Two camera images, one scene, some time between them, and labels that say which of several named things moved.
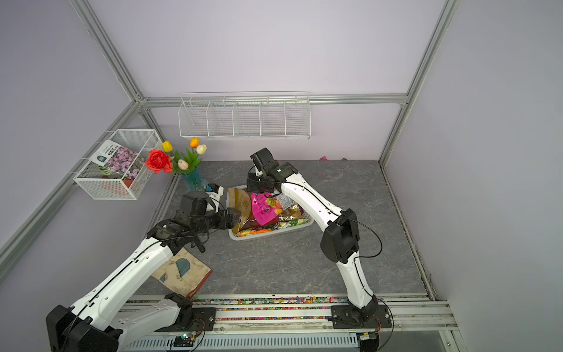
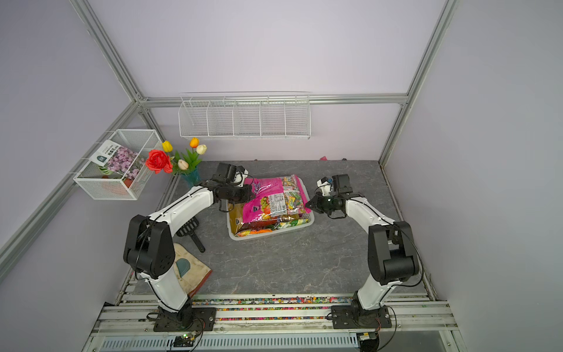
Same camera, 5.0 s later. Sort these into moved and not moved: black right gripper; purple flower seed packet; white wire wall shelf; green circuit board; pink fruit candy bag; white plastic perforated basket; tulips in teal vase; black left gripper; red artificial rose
Moved: black left gripper; black right gripper; pink fruit candy bag
Not moved: red artificial rose; green circuit board; tulips in teal vase; purple flower seed packet; white plastic perforated basket; white wire wall shelf
